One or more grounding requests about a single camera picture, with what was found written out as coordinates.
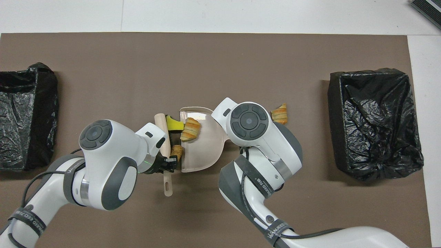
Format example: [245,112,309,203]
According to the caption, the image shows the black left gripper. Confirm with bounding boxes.
[148,153,182,175]

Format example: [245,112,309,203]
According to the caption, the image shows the beige plastic dustpan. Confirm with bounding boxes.
[179,106,230,173]

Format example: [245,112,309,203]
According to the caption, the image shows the beige hand brush black bristles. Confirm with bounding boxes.
[154,113,173,197]

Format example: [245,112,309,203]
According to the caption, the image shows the striped croissant piece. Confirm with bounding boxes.
[271,103,288,125]
[180,117,202,143]

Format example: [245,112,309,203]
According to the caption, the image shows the yellow sponge piece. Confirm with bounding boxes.
[166,115,183,132]

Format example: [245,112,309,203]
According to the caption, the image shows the bin lined with black bag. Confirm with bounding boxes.
[327,68,424,182]
[0,62,59,171]

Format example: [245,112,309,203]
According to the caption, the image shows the brown table mat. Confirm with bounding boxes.
[0,32,433,248]

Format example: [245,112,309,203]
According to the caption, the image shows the dark grey ribbed box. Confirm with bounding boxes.
[410,0,441,30]

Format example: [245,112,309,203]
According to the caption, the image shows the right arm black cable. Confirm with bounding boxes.
[240,147,345,243]

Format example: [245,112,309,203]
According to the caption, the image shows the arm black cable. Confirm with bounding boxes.
[240,147,345,243]
[7,148,85,248]

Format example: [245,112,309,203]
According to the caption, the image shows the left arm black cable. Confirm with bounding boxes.
[7,148,85,248]

